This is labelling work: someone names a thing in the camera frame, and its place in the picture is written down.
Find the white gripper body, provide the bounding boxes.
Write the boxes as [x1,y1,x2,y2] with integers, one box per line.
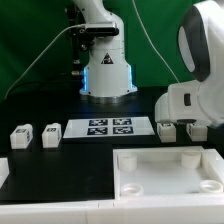
[155,81,214,126]

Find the white square table top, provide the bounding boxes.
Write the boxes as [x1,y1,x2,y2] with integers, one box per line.
[113,146,224,199]

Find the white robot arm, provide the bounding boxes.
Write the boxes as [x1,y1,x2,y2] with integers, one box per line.
[73,0,224,127]

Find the white sheet with markers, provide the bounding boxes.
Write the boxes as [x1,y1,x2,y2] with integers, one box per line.
[63,117,155,139]

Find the white left obstacle block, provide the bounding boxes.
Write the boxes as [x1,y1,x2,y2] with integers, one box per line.
[0,158,9,188]

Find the grey cable right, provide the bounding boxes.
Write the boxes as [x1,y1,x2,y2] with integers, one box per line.
[131,0,181,84]

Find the grey cable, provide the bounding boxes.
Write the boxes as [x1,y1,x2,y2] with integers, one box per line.
[3,23,86,101]
[131,0,181,84]

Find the white front obstacle rail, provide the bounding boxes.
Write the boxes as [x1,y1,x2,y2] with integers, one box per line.
[0,194,224,224]

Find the black camera on stand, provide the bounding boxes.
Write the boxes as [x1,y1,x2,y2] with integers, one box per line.
[65,5,119,76]

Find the grey cable left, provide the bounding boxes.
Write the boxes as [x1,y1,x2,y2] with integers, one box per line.
[3,23,86,101]

